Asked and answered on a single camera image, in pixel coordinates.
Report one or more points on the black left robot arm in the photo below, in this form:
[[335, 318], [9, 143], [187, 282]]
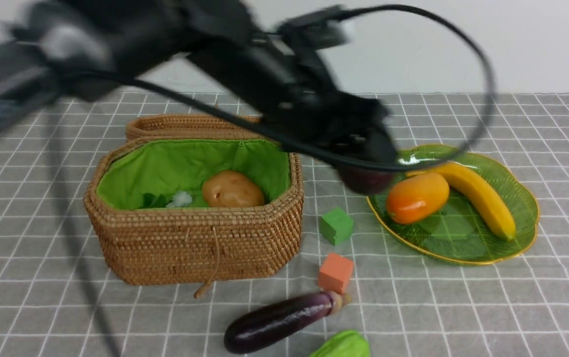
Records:
[[86, 49]]

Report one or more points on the white radish with leaves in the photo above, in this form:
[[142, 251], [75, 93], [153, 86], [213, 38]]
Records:
[[154, 201]]

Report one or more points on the grey checkered tablecloth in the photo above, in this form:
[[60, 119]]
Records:
[[406, 305]]

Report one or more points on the purple eggplant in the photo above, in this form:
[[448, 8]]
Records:
[[269, 324]]

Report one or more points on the orange mango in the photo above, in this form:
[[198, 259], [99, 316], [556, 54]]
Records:
[[417, 197]]

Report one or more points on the orange foam cube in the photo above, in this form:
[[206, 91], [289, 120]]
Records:
[[335, 273]]

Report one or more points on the green foam cube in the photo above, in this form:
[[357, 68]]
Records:
[[336, 226]]

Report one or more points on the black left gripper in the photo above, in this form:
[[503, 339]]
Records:
[[351, 137]]

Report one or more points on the brown potato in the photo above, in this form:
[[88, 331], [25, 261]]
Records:
[[230, 189]]

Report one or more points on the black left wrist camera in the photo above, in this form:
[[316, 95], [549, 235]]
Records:
[[321, 28]]

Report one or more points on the green chayote vegetable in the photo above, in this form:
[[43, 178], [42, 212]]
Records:
[[347, 343]]

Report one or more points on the green glass leaf plate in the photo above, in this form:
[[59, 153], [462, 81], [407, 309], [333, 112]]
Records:
[[457, 233]]

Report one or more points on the dark purple mangosteen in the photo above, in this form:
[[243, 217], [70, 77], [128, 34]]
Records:
[[364, 182]]

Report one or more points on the yellow banana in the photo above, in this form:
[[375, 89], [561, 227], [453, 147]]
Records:
[[481, 194]]

